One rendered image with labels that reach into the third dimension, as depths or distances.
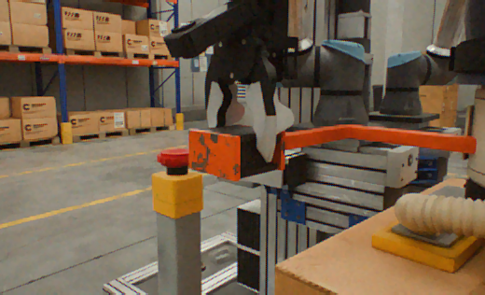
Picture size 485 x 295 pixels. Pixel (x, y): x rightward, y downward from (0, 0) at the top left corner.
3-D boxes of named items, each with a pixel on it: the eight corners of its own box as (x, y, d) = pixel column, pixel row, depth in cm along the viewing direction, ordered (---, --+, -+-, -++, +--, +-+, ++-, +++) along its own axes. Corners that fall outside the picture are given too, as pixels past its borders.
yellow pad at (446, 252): (453, 276, 43) (457, 233, 42) (369, 247, 50) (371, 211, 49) (521, 207, 66) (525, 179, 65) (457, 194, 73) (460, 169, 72)
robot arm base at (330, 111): (302, 125, 108) (303, 90, 107) (328, 120, 119) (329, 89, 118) (353, 130, 98) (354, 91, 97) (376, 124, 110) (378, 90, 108)
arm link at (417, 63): (379, 87, 149) (381, 51, 147) (411, 87, 151) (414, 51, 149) (394, 88, 138) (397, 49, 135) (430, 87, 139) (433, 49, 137)
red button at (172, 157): (173, 180, 64) (173, 156, 63) (149, 173, 69) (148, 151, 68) (204, 173, 69) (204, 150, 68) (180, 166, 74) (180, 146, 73)
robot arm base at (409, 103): (372, 114, 145) (374, 87, 143) (387, 111, 156) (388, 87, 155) (414, 116, 135) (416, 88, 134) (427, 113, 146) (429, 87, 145)
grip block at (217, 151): (235, 182, 42) (235, 136, 41) (188, 168, 48) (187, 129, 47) (284, 170, 47) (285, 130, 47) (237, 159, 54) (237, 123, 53)
